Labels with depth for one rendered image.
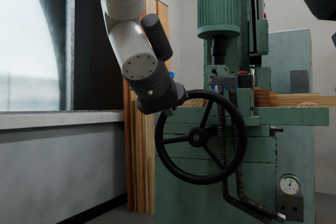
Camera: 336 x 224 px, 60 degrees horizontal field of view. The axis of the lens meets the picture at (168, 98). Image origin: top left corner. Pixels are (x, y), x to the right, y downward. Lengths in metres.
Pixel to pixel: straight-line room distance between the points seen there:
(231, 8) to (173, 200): 0.77
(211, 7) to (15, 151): 1.44
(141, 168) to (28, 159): 0.93
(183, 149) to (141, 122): 1.46
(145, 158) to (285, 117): 1.70
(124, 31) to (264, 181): 0.73
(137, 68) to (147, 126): 2.05
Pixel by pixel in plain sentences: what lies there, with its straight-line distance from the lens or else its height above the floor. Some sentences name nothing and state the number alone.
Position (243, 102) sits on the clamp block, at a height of 0.92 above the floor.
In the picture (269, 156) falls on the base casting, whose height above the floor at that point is 0.74.
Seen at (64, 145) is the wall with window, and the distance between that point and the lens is 2.27.
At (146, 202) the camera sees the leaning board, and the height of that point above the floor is 0.09.
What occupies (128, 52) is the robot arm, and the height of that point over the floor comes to 0.99.
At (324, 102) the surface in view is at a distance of 1.21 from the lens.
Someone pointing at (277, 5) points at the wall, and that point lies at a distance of 3.72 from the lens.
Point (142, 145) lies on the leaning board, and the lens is 2.55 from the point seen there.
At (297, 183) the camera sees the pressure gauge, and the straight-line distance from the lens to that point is 1.01.
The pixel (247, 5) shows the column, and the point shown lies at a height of 1.37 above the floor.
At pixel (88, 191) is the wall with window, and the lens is 2.52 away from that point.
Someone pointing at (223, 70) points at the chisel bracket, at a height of 1.05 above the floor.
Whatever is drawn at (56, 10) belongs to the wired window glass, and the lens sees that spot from 2.40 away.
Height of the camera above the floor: 0.90
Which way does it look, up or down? 2 degrees up
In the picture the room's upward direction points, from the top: straight up
